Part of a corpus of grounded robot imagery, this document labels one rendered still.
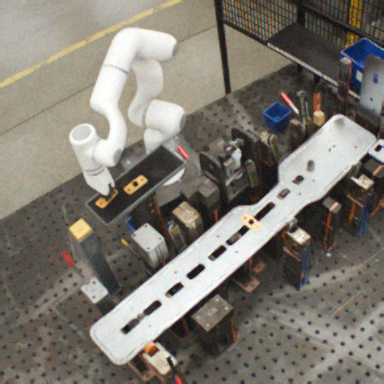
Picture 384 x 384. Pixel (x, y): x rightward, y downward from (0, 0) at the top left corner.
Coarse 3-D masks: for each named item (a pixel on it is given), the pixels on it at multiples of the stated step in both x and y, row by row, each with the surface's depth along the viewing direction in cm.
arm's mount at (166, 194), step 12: (180, 144) 261; (132, 156) 258; (144, 156) 257; (192, 156) 256; (192, 168) 253; (180, 180) 249; (192, 180) 249; (156, 192) 247; (168, 192) 246; (168, 204) 245; (180, 204) 249
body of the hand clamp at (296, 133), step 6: (294, 120) 225; (294, 126) 225; (306, 126) 225; (294, 132) 228; (300, 132) 224; (306, 132) 227; (294, 138) 231; (300, 138) 227; (306, 138) 230; (294, 144) 234; (300, 144) 230; (294, 150) 238
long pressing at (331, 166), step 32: (320, 128) 228; (352, 128) 226; (288, 160) 219; (320, 160) 218; (352, 160) 216; (320, 192) 209; (224, 224) 206; (192, 256) 200; (224, 256) 198; (160, 288) 193; (192, 288) 192; (128, 320) 187; (160, 320) 186; (128, 352) 180
